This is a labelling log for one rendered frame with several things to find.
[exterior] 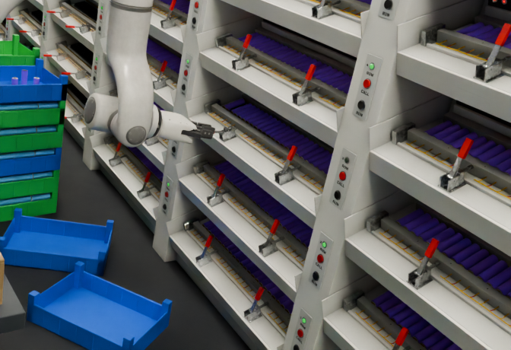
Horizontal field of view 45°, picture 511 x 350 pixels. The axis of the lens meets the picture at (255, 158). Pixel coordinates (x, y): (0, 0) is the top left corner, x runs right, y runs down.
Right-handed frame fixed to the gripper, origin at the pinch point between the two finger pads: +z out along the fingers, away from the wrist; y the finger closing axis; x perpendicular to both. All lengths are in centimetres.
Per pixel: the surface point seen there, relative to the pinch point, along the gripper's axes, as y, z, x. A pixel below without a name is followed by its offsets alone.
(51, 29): -158, 9, -10
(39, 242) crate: -38, -19, -55
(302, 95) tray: 27.7, 2.6, 19.8
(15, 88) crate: -54, -32, -13
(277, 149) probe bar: 17.5, 10.4, 3.6
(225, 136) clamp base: 1.0, 6.1, -0.3
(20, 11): -226, 12, -16
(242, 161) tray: 12.2, 5.6, -2.7
